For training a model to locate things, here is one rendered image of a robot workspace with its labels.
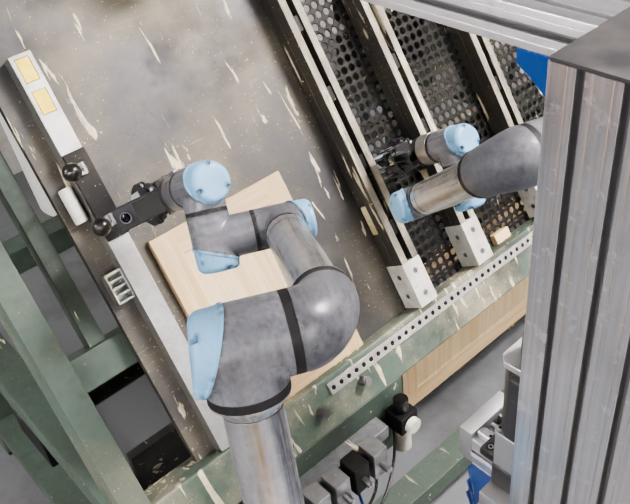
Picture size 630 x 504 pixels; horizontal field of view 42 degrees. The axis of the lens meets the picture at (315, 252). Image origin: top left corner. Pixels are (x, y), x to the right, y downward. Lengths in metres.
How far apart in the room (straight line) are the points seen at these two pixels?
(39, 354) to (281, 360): 0.78
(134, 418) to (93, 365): 1.43
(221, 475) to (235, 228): 0.67
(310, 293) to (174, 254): 0.82
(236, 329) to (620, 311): 0.46
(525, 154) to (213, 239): 0.56
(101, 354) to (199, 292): 0.25
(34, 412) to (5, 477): 1.01
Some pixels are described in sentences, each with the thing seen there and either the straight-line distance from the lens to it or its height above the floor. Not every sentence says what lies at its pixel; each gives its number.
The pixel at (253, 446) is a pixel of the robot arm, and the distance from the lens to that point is 1.11.
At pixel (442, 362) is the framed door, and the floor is 0.34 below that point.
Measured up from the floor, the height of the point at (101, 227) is 1.45.
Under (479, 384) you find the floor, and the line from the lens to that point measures 3.19.
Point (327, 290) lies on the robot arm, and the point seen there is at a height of 1.65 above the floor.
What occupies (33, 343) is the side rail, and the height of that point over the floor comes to 1.27.
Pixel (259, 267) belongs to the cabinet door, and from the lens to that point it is 1.93.
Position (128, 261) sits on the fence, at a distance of 1.78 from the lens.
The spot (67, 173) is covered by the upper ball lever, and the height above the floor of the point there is 1.55.
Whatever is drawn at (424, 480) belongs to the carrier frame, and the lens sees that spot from 2.68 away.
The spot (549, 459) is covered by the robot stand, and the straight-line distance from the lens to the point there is 1.07.
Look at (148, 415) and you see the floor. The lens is 3.25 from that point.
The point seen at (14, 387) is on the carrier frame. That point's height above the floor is 0.79.
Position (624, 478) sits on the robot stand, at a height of 1.56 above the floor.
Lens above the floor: 2.35
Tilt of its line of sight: 38 degrees down
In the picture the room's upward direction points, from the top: 7 degrees counter-clockwise
